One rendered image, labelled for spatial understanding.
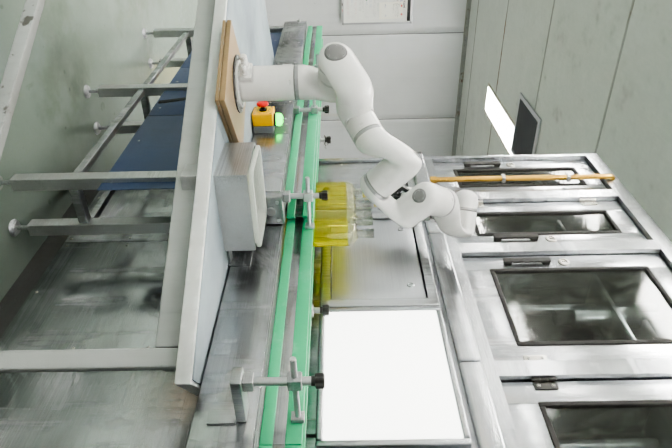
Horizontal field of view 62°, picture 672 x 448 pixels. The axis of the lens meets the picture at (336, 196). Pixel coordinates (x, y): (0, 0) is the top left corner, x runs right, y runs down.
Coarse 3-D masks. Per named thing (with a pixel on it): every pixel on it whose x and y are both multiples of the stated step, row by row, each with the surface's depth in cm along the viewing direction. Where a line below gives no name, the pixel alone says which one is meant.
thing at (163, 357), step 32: (32, 0) 160; (32, 32) 157; (192, 64) 149; (0, 96) 146; (192, 96) 145; (0, 128) 141; (192, 128) 141; (192, 160) 137; (192, 192) 133; (160, 320) 120; (0, 352) 117; (32, 352) 117; (64, 352) 116; (96, 352) 116; (128, 352) 116; (160, 352) 116
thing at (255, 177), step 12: (252, 156) 140; (252, 168) 133; (252, 180) 132; (252, 192) 133; (264, 192) 152; (252, 204) 135; (264, 204) 154; (252, 216) 138; (264, 216) 154; (264, 228) 150
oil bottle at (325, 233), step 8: (320, 224) 167; (328, 224) 167; (336, 224) 167; (344, 224) 167; (352, 224) 167; (320, 232) 164; (328, 232) 164; (336, 232) 164; (344, 232) 164; (352, 232) 165; (320, 240) 166; (328, 240) 166; (336, 240) 166; (344, 240) 166; (352, 240) 166
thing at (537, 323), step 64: (512, 192) 213; (576, 192) 212; (320, 256) 185; (448, 256) 178; (512, 256) 184; (576, 256) 183; (640, 256) 182; (448, 320) 155; (512, 320) 159; (576, 320) 159; (640, 320) 159; (512, 384) 141; (576, 384) 140; (640, 384) 140
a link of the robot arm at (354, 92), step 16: (336, 48) 143; (320, 64) 143; (336, 64) 141; (352, 64) 141; (336, 80) 139; (352, 80) 138; (368, 80) 139; (336, 96) 140; (352, 96) 137; (368, 96) 138; (352, 112) 141; (368, 112) 144; (352, 128) 143
